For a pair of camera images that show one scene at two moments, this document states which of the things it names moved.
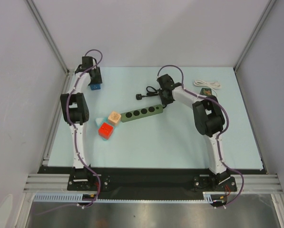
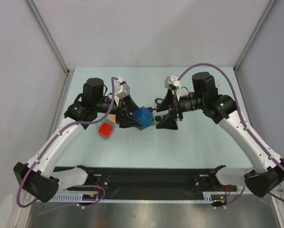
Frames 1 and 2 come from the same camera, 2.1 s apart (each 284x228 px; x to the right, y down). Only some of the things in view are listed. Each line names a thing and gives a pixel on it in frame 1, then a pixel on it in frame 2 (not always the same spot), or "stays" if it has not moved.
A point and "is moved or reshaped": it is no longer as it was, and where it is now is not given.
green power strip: [142, 112] → [157, 119]
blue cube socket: [96, 86] is moved or reshaped
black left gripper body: [97, 79] → [121, 109]
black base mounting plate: [118, 183] stays
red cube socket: [105, 130] stays
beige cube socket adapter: [114, 118] stays
